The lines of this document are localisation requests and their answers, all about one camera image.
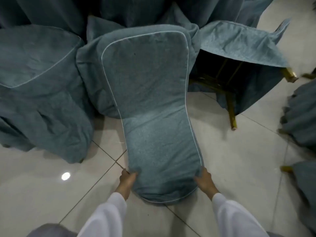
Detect person's left hand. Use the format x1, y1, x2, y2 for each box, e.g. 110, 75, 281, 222
115, 169, 138, 201

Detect person's right hand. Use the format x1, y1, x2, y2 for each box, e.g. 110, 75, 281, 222
194, 167, 221, 202

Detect teal covered chair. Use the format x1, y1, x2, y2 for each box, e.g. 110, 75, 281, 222
277, 69, 316, 156
280, 160, 316, 235
0, 24, 95, 164
76, 23, 205, 206
189, 18, 299, 130

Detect person's left forearm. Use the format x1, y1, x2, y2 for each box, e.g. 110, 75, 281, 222
77, 192, 128, 237

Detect person's right forearm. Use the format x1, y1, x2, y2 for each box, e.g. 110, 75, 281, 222
212, 192, 270, 237

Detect person's grey trousers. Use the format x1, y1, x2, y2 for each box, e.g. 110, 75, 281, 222
26, 222, 286, 237

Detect teal tablecloth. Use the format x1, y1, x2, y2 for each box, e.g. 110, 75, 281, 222
0, 0, 277, 43

